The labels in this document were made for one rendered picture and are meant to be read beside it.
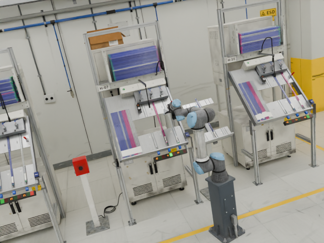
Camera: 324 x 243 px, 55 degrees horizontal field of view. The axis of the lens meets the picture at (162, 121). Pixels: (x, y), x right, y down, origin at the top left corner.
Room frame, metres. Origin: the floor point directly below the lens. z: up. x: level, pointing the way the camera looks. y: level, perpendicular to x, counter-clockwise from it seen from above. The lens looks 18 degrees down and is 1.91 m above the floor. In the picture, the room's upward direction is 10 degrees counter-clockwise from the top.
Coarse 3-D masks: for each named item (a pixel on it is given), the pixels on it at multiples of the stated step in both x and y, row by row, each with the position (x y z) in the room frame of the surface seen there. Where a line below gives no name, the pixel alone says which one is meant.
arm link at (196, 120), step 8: (192, 112) 2.27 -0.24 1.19; (200, 112) 2.26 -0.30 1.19; (192, 120) 2.21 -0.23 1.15; (200, 120) 2.23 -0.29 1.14; (208, 120) 2.25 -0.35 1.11; (192, 128) 2.25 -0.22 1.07; (200, 128) 2.23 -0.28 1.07; (200, 136) 2.24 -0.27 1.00; (200, 144) 2.24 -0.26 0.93; (200, 152) 2.25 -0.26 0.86; (200, 160) 2.25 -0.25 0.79; (208, 160) 2.26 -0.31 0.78; (200, 168) 2.23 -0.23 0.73; (208, 168) 2.24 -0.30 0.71
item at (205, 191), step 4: (208, 124) 2.99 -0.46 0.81; (204, 128) 2.97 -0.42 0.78; (204, 132) 2.97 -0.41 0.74; (208, 144) 2.98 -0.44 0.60; (208, 148) 2.97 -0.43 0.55; (208, 152) 2.97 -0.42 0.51; (208, 172) 3.00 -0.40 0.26; (208, 176) 3.02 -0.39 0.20; (204, 188) 3.11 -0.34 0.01; (204, 192) 3.02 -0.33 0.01; (208, 192) 3.00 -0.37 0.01; (208, 196) 2.93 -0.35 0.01
